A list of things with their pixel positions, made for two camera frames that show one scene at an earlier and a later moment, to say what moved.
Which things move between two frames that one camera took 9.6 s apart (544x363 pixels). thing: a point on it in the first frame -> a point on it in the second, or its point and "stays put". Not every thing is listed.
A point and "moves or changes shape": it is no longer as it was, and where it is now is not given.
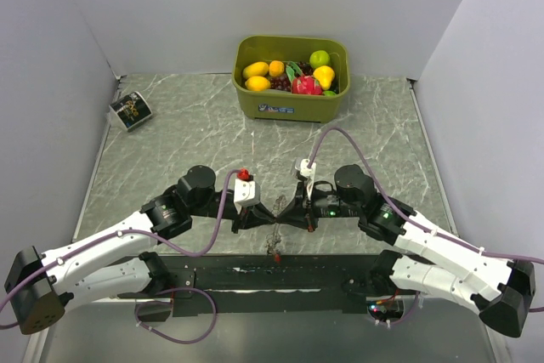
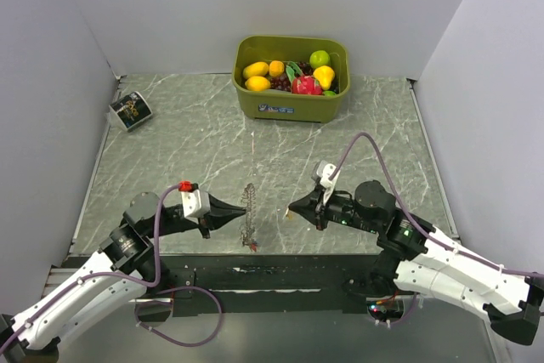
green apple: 319,59 stays put
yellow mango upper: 256,69 stays put
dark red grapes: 283,82 stays put
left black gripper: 252,216 -> 220,212
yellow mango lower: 257,83 stays put
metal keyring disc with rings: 274,241 moves or changes shape
